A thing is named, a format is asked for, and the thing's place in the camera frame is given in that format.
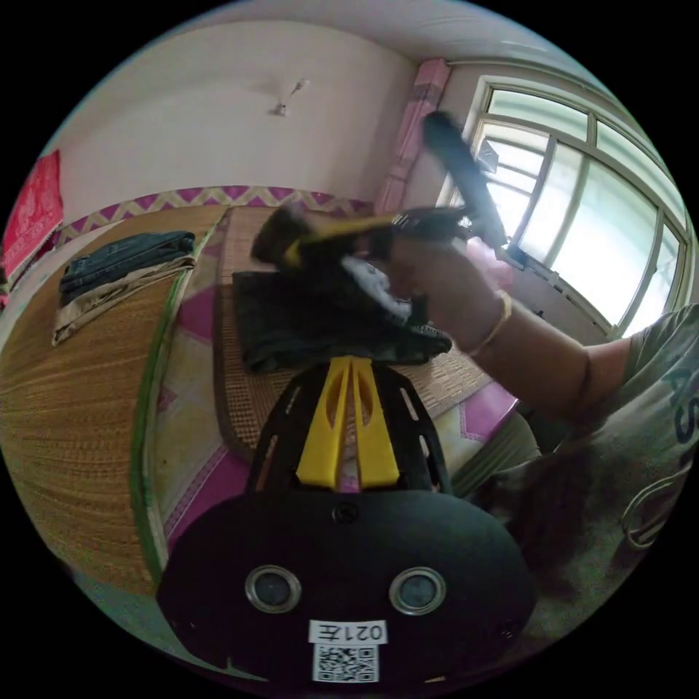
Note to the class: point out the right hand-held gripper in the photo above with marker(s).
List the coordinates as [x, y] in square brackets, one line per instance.
[431, 226]

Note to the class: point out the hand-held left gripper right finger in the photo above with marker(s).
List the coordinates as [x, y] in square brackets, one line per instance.
[377, 442]

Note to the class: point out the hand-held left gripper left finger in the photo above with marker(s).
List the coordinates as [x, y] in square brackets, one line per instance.
[317, 437]

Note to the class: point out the dark gray jeans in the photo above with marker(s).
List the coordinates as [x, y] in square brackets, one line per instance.
[306, 322]

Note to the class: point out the person's right forearm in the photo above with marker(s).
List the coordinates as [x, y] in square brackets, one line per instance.
[546, 360]

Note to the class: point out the person's right hand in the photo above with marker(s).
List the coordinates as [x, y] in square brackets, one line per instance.
[448, 289]

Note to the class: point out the pink curtain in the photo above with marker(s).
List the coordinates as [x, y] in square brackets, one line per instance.
[412, 142]

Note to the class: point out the pile of clothes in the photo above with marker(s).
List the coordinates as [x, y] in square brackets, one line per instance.
[120, 267]

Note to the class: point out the bed with woven mats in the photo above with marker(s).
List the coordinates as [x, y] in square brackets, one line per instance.
[82, 415]

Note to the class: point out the person's body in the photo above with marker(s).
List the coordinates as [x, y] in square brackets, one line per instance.
[628, 464]

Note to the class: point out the window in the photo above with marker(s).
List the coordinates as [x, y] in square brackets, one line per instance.
[595, 229]

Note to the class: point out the red patterned cloth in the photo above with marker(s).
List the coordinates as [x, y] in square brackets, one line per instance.
[33, 213]

